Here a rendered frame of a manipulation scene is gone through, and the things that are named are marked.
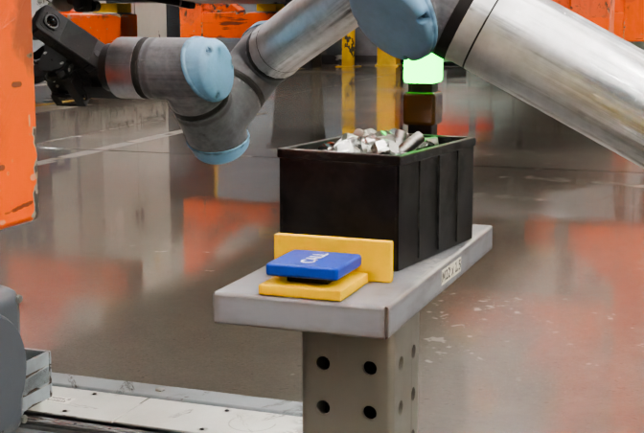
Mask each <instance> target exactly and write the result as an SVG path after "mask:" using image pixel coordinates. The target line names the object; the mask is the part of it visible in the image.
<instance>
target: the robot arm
mask: <svg viewBox="0 0 644 433"><path fill-rule="evenodd" d="M32 24H33V50H34V83H41V82H43V81H47V85H48V86H49V88H50V89H51V91H52V93H54V94H60V95H51V97H52V99H53V101H54V102H55V104H56V105H59V106H87V104H88V102H89V100H90V99H91V98H92V99H156V100H167V101H168V102H169V104H170V107H171V109H172V112H173V114H174V116H175V118H176V119H177V121H178V123H179V125H180V127H181V129H182V131H183V134H184V136H185V138H186V142H187V145H188V147H189V148H190V149H191V150H192V152H193V153H194V155H195V157H196V158H197V159H198V160H200V161H201V162H204V163H206V164H211V165H220V164H225V163H229V162H231V161H233V160H235V159H237V158H239V157H240V156H241V155H242V154H243V153H244V152H245V151H246V149H247V148H248V145H249V137H250V135H249V132H248V130H247V127H248V125H249V124H250V123H251V121H252V120H253V119H254V117H255V116H256V115H257V113H258V112H259V111H260V109H261V108H262V106H263V105H264V104H265V102H266V101H267V99H268V98H269V97H270V95H271V94H272V93H273V91H274V90H275V88H276V87H277V86H278V85H279V84H280V83H281V82H282V81H284V80H286V79H287V78H289V77H290V76H291V75H293V74H294V73H295V72H296V71H297V70H298V69H299V68H300V67H301V66H303V65H304V64H306V63H307V62H309V61H310V60H311V59H313V58H314V57H316V56H318V55H319V54H320V53H322V52H323V51H325V50H326V49H328V48H329V47H330V46H332V45H333V44H335V43H336V42H337V41H338V40H339V39H341V38H342V37H344V36H345V35H347V34H348V33H350V32H351V31H353V30H354V29H356V28H357V27H358V26H359V27H360V28H361V30H362V31H363V32H364V34H365V35H366V36H367V37H368V38H369V39H370V40H371V41H372V42H373V43H374V44H375V45H376V46H377V47H379V48H380V49H381V50H383V51H384V52H385V53H387V54H388V55H390V56H392V57H396V58H399V59H402V60H407V59H410V60H412V61H413V60H419V59H422V58H423V57H427V56H428V55H430V54H433V55H435V56H437V57H440V58H441V59H443V60H445V61H452V62H454V63H455V64H457V65H459V66H461V67H463V68H464V69H466V70H468V71H470V72H472V73H473V74H475V75H477V76H478V77H480V78H481V79H483V80H486V81H487V82H489V83H491V84H493V85H495V86H496V87H498V88H500V89H502V90H504V91H505V92H507V93H509V94H511V95H513V96H514V97H516V98H518V99H520V100H521V101H523V102H525V103H528V104H529V105H531V106H533V107H535V108H536V109H537V110H539V111H541V112H543V113H545V114H546V115H548V116H550V117H552V118H554V119H555V120H557V121H559V122H561V123H562V124H564V125H567V126H569V127H570V128H572V129H574V130H576V131H578V132H579V133H581V134H583V135H585V136H586V137H587V138H589V139H591V140H593V141H595V142H596V143H598V144H600V145H602V146H603V147H605V148H608V149H610V150H611V151H613V152H615V153H617V154H619V155H620V156H622V157H624V158H626V159H628V160H629V161H631V162H633V163H635V164H636V165H637V166H639V167H641V168H643V169H644V50H642V49H640V48H638V47H636V46H634V45H633V44H631V43H630V42H628V41H626V40H624V39H623V38H621V37H619V36H617V35H615V34H613V33H611V32H609V31H607V30H605V29H603V28H602V27H600V26H598V25H596V24H594V23H592V22H591V21H589V20H587V19H585V18H583V17H582V16H581V15H579V14H577V13H575V12H573V11H571V10H569V9H567V8H565V7H563V6H561V5H560V4H558V3H556V2H554V1H552V0H292V1H291V2H289V3H288V4H287V5H286V6H285V7H283V8H282V9H281V10H280V11H278V12H277V13H276V14H274V15H273V16H272V17H271V18H270V19H268V20H266V21H259V22H257V23H255V24H253V25H252V26H251V27H250V28H248V29H247V30H246V31H245V32H244V33H243V35H242V36H241V40H240V41H239V42H238V44H237V45H236V46H235V47H234V49H233V50H232V51H231V53H229V51H228V49H227V48H226V46H225V45H224V44H223V43H222V42H221V41H219V40H217V39H215V38H206V37H203V36H192V37H117V38H116V39H115V40H113V42H112V43H107V44H104V43H102V42H101V41H100V40H99V39H98V38H96V37H95V36H93V35H92V34H90V33H88V32H87V31H86V30H84V29H83V28H81V27H80V26H78V25H77V24H75V23H74V22H73V21H71V20H70V19H68V18H67V17H65V16H64V15H62V14H61V13H59V12H58V11H56V10H55V9H53V8H52V7H50V6H49V5H45V6H43V7H41V8H40V9H39V10H37V11H36V12H35V14H34V17H33V19H32ZM83 94H84V97H85V100H84V99H83V97H82V95H83ZM60 98H63V99H68V98H73V99H74V101H75V102H76V103H63V102H62V101H61V99H60Z"/></svg>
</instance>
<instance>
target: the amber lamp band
mask: <svg viewBox="0 0 644 433"><path fill-rule="evenodd" d="M442 111H443V94H442V92H441V91H439V90H438V91H435V92H405V93H404V94H403V123H404V124H405V125H438V124H440V123H441V122H442Z"/></svg>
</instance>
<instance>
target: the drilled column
mask: <svg viewBox="0 0 644 433"><path fill-rule="evenodd" d="M419 318H420V312H418V313H417V314H415V315H414V316H413V317H412V318H411V319H410V320H409V321H407V322H406V323H405V324H404V325H403V326H402V327H400V328H399V329H398V330H397V331H396V332H395V333H393V334H392V335H391V336H390V337H389V338H388V339H385V340H382V339H373V338H363V337H353V336H343V335H333V334H324V333H314V332H304V331H302V386H303V433H418V398H419Z"/></svg>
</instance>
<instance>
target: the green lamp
mask: <svg viewBox="0 0 644 433"><path fill-rule="evenodd" d="M442 79H443V60H442V59H441V58H440V57H437V56H435V55H433V54H430V55H428V56H427V57H423V58H422V59H419V60H413V61H412V60H410V59H407V60H404V61H403V80H404V81H405V82H406V83H436V82H440V81H442Z"/></svg>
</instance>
